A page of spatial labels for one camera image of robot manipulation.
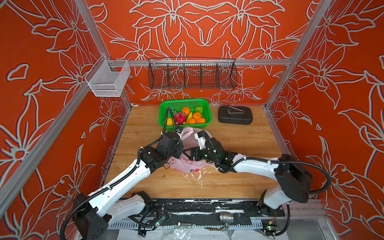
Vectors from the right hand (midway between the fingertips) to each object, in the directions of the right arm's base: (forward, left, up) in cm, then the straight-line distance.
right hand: (184, 150), depth 78 cm
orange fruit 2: (+39, 0, -9) cm, 40 cm away
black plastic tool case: (+32, -35, -8) cm, 48 cm away
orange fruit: (+28, -11, -9) cm, 32 cm away
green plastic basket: (+44, +7, -10) cm, 46 cm away
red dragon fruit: (+28, +4, -6) cm, 29 cm away
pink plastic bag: (-5, +2, -5) cm, 7 cm away
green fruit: (+40, -10, -9) cm, 42 cm away
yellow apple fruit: (+28, +12, -10) cm, 32 cm away
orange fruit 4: (+33, -8, -10) cm, 36 cm away
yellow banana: (+34, -3, -11) cm, 35 cm away
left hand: (+3, +3, +5) cm, 6 cm away
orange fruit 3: (+27, -5, -8) cm, 29 cm away
